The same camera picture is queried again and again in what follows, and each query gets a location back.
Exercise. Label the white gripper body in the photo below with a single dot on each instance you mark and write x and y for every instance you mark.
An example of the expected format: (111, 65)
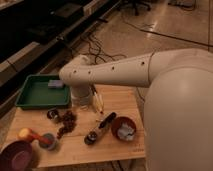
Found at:
(78, 66)

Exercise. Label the dark grape bunch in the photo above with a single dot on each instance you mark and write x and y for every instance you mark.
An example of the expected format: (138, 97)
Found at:
(69, 123)

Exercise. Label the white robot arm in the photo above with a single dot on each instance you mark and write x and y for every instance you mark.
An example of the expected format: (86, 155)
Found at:
(178, 107)

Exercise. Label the white plastic cup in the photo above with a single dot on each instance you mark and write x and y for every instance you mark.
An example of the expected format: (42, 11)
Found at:
(81, 96)

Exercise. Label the grey sponge block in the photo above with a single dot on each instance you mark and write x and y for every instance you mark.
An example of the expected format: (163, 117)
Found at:
(55, 84)

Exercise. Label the small dark round object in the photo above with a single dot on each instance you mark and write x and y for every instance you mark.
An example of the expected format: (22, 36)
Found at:
(53, 115)

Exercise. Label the green plastic tray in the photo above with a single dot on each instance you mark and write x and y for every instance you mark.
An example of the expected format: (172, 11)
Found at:
(36, 94)

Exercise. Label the wooden board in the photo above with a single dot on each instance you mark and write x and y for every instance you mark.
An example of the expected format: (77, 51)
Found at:
(71, 148)

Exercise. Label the small grey cup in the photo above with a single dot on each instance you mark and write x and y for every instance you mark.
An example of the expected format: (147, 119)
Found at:
(47, 141)

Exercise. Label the red yellow toy utensil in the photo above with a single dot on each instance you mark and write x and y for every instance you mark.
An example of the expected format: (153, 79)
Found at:
(28, 134)

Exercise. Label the office chair base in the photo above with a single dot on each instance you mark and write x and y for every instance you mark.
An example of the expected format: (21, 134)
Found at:
(134, 4)

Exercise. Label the purple bowl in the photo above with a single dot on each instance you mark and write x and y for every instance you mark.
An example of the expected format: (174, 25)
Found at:
(16, 156)

